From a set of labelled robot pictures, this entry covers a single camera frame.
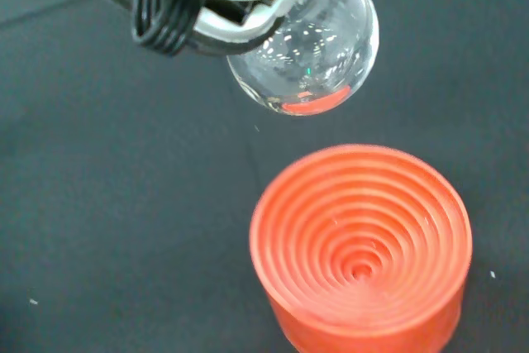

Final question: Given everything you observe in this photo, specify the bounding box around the black bench cloth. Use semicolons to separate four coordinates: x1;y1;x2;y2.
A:
0;0;529;353

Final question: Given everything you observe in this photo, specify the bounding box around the red ribbed flask ring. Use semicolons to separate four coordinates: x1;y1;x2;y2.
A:
249;144;474;353

